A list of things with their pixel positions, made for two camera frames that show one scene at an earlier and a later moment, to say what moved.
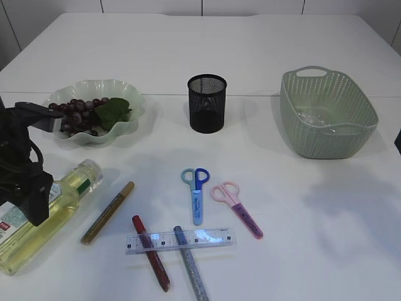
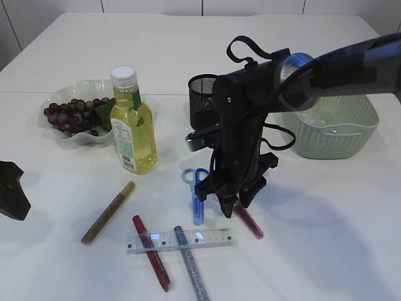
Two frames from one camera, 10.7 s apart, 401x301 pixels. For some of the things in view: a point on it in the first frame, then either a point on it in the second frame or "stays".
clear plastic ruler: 174,241 stays
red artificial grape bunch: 91,116 stays
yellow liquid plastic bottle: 21,239 to 133,123
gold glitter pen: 106,216 stays
